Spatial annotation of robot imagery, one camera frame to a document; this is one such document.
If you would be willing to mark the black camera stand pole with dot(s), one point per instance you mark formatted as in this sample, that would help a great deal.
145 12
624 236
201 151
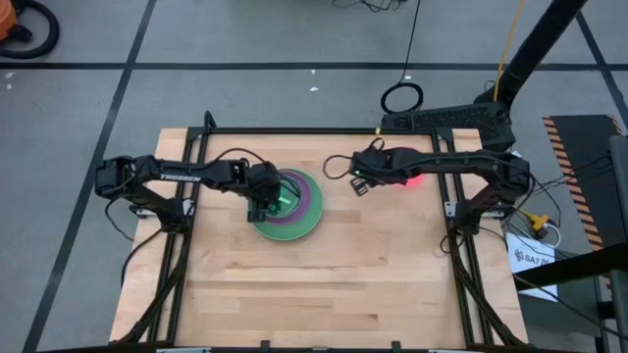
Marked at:
534 46

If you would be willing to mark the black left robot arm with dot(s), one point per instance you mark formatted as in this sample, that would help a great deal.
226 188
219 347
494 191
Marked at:
181 176

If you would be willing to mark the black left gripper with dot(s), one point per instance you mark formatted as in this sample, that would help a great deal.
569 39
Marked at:
265 181

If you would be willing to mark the grey metal post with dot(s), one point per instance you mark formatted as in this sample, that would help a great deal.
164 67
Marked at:
619 196

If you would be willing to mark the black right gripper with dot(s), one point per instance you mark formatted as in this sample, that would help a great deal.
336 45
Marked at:
373 164

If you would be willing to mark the small clear pink plate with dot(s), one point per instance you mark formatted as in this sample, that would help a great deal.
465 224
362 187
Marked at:
416 180

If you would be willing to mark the large light green plate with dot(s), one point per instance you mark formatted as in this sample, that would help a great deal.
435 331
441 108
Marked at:
314 216

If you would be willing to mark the orange vacuum cleaner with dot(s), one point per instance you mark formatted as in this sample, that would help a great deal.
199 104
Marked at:
6 19

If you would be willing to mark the white paper sign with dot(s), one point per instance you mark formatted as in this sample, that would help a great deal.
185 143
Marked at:
530 260

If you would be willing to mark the black hazard-striped platform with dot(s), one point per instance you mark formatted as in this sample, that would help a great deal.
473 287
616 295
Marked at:
584 147

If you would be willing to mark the medium purple plate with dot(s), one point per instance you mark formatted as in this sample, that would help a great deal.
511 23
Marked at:
306 201

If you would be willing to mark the black stand base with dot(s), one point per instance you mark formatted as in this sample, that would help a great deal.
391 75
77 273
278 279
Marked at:
441 117

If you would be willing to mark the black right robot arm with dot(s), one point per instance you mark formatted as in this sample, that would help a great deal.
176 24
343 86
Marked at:
466 159

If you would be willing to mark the black metal table frame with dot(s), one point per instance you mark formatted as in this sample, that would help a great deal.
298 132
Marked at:
314 131

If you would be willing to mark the black metal beam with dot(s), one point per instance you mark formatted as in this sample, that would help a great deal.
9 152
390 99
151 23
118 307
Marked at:
579 267

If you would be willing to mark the large dark green plate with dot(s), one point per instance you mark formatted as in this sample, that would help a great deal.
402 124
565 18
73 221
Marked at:
287 239

